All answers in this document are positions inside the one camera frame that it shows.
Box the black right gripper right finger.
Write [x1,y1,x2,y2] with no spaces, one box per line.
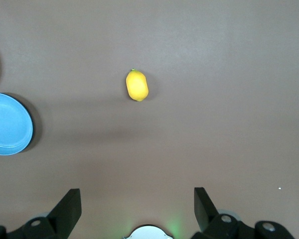
[190,187,296,239]

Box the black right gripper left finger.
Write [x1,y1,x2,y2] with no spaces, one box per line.
[0,188,82,239]

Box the yellow lemon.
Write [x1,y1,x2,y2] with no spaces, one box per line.
[126,68,150,102]

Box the blue plate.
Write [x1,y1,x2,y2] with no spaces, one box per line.
[0,92,34,156]

